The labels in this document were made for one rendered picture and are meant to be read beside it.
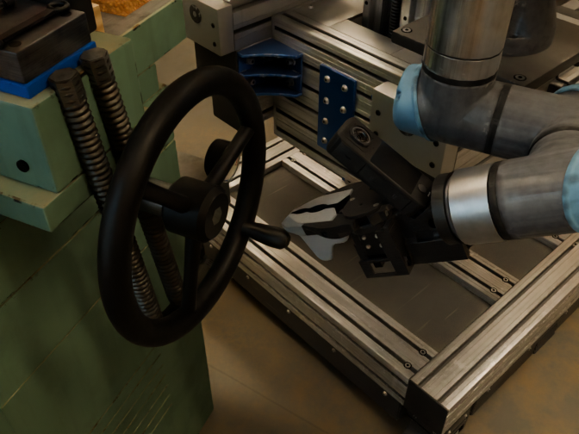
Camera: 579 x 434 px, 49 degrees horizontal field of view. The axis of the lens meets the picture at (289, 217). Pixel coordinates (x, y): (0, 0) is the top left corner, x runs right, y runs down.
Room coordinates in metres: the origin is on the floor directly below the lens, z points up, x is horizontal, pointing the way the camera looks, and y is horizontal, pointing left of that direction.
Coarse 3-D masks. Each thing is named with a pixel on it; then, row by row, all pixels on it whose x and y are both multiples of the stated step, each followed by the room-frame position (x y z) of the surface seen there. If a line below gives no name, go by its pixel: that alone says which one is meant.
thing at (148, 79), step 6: (150, 66) 0.73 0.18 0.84; (144, 72) 0.72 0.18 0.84; (150, 72) 0.73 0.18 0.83; (156, 72) 0.74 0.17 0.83; (144, 78) 0.72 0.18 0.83; (150, 78) 0.73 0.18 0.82; (156, 78) 0.74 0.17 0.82; (144, 84) 0.72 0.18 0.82; (150, 84) 0.73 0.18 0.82; (156, 84) 0.74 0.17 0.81; (144, 90) 0.71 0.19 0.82; (150, 90) 0.72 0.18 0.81; (156, 90) 0.74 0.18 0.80; (144, 96) 0.71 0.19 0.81; (150, 96) 0.72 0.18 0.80; (0, 216) 0.48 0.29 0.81; (0, 222) 0.48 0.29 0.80
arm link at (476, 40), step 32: (448, 0) 0.56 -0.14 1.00; (480, 0) 0.55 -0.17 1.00; (512, 0) 0.56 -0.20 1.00; (448, 32) 0.56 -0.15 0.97; (480, 32) 0.55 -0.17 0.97; (416, 64) 0.61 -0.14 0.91; (448, 64) 0.55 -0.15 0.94; (480, 64) 0.55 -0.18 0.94; (416, 96) 0.57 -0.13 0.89; (448, 96) 0.55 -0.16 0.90; (480, 96) 0.55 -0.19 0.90; (416, 128) 0.56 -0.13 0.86; (448, 128) 0.55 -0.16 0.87; (480, 128) 0.53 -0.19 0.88
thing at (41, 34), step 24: (24, 0) 0.55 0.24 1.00; (48, 0) 0.55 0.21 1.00; (72, 0) 0.56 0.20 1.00; (0, 24) 0.50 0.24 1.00; (48, 24) 0.50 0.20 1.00; (72, 24) 0.51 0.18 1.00; (24, 48) 0.46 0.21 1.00; (48, 48) 0.48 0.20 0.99; (72, 48) 0.51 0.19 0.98; (0, 72) 0.46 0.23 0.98; (24, 72) 0.46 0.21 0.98; (48, 72) 0.48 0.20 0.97; (24, 96) 0.45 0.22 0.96
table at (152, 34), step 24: (168, 0) 0.79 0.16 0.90; (120, 24) 0.72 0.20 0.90; (144, 24) 0.73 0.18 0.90; (168, 24) 0.78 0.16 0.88; (144, 48) 0.73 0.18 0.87; (168, 48) 0.77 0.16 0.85; (0, 192) 0.44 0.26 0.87; (24, 192) 0.44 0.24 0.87; (48, 192) 0.44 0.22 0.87; (72, 192) 0.45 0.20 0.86; (24, 216) 0.43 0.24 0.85; (48, 216) 0.42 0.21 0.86
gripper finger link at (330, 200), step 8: (336, 192) 0.56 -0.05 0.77; (344, 192) 0.55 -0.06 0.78; (312, 200) 0.56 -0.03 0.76; (320, 200) 0.56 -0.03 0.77; (328, 200) 0.55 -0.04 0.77; (336, 200) 0.54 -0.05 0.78; (344, 200) 0.54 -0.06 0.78; (296, 208) 0.56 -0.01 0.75; (304, 208) 0.55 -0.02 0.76; (312, 208) 0.54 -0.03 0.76; (320, 208) 0.54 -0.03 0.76; (336, 208) 0.53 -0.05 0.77
